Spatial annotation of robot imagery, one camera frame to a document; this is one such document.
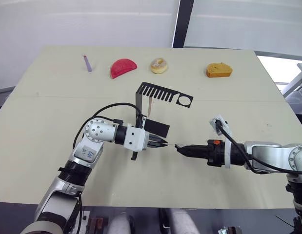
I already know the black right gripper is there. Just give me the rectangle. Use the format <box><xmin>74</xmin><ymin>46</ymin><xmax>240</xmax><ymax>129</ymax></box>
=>
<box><xmin>174</xmin><ymin>138</ymin><xmax>226</xmax><ymax>168</ymax></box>

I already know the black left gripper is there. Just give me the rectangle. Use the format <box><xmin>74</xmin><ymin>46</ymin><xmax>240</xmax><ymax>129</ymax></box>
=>
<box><xmin>131</xmin><ymin>131</ymin><xmax>169</xmax><ymax>161</ymax></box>

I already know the black metal watch stand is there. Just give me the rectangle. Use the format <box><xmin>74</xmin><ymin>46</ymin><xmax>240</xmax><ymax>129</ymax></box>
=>
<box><xmin>135</xmin><ymin>82</ymin><xmax>194</xmax><ymax>137</ymax></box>

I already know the sugared toy donut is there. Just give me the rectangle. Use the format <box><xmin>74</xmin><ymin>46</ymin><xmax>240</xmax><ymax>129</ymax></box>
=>
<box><xmin>150</xmin><ymin>57</ymin><xmax>170</xmax><ymax>75</ymax></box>

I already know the grey rounded cylinder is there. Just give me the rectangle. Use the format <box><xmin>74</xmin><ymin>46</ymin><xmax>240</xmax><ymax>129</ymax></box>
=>
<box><xmin>168</xmin><ymin>209</ymin><xmax>200</xmax><ymax>234</ymax></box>
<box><xmin>107</xmin><ymin>212</ymin><xmax>131</xmax><ymax>234</ymax></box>

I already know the red half-round toy slice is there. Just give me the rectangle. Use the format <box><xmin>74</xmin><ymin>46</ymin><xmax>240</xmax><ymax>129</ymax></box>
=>
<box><xmin>109</xmin><ymin>58</ymin><xmax>138</xmax><ymax>80</ymax></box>

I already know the orange toy cake slice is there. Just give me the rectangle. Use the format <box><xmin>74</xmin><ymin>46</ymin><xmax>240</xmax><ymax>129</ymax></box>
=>
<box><xmin>205</xmin><ymin>62</ymin><xmax>234</xmax><ymax>78</ymax></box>

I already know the shiny metal part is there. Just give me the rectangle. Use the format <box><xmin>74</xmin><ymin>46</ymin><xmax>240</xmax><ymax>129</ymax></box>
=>
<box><xmin>219</xmin><ymin>226</ymin><xmax>242</xmax><ymax>234</ymax></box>

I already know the brown block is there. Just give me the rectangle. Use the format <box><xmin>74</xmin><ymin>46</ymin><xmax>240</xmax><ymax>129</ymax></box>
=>
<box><xmin>88</xmin><ymin>216</ymin><xmax>104</xmax><ymax>231</ymax></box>

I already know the purple pen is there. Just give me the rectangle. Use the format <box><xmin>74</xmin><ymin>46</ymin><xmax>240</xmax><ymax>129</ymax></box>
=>
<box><xmin>81</xmin><ymin>54</ymin><xmax>93</xmax><ymax>73</ymax></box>

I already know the black window pillar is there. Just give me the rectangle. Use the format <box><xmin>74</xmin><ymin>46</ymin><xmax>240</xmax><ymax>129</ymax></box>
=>
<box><xmin>171</xmin><ymin>0</ymin><xmax>195</xmax><ymax>49</ymax></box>

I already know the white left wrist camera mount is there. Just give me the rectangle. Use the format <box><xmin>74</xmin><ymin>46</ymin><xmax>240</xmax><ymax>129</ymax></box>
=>
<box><xmin>123</xmin><ymin>123</ymin><xmax>150</xmax><ymax>152</ymax></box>

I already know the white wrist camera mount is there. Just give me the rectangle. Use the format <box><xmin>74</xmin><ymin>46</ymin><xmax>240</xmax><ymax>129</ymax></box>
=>
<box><xmin>123</xmin><ymin>123</ymin><xmax>150</xmax><ymax>152</ymax></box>
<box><xmin>209</xmin><ymin>113</ymin><xmax>233</xmax><ymax>169</ymax></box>

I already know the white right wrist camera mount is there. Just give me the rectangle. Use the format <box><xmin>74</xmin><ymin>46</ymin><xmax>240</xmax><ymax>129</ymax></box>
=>
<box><xmin>209</xmin><ymin>113</ymin><xmax>233</xmax><ymax>169</ymax></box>

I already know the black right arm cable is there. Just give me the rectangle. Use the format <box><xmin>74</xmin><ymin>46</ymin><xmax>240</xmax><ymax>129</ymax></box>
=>
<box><xmin>215</xmin><ymin>119</ymin><xmax>302</xmax><ymax>175</ymax></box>

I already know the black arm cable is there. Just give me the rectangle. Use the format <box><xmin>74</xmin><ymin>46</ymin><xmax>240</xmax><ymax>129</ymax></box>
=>
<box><xmin>215</xmin><ymin>119</ymin><xmax>302</xmax><ymax>175</ymax></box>
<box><xmin>65</xmin><ymin>102</ymin><xmax>144</xmax><ymax>234</ymax></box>

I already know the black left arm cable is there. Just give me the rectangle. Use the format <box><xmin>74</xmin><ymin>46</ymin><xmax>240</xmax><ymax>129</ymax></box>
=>
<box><xmin>65</xmin><ymin>102</ymin><xmax>144</xmax><ymax>234</ymax></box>

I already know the white metal frame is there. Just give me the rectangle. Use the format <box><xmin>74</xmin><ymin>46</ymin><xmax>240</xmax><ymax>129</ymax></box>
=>
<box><xmin>275</xmin><ymin>62</ymin><xmax>302</xmax><ymax>115</ymax></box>

